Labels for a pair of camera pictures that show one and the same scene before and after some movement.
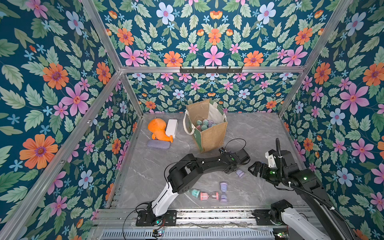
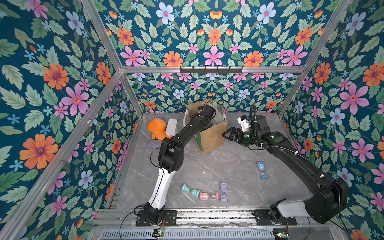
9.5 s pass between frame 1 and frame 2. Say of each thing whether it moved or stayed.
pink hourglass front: stayed
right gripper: moved
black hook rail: stayed
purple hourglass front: stayed
